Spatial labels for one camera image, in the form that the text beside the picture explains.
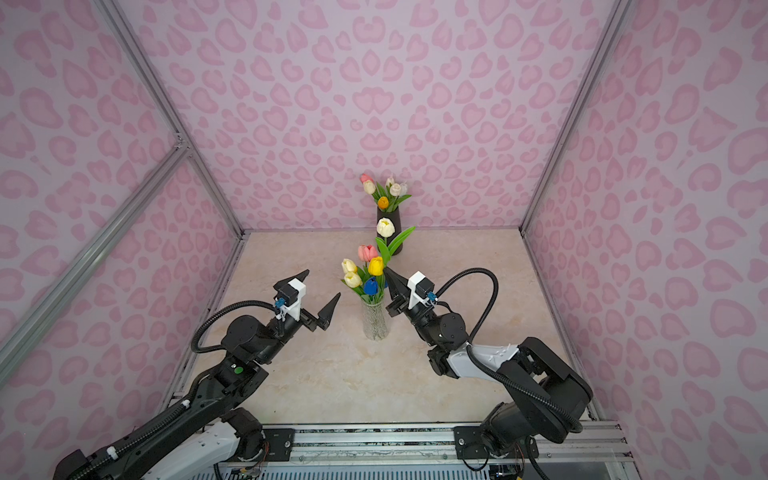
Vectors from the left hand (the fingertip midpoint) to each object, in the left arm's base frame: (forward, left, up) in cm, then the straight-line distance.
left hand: (321, 278), depth 68 cm
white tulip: (+39, -16, -3) cm, 42 cm away
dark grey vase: (+37, -17, -15) cm, 43 cm away
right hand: (+2, -15, +1) cm, 15 cm away
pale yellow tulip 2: (-1, -8, -1) cm, 8 cm away
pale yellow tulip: (+3, -6, 0) cm, 7 cm away
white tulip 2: (+31, -17, 0) cm, 36 cm away
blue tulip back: (-2, -11, 0) cm, 12 cm away
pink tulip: (+38, -8, 0) cm, 39 cm away
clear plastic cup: (+2, -11, -24) cm, 27 cm away
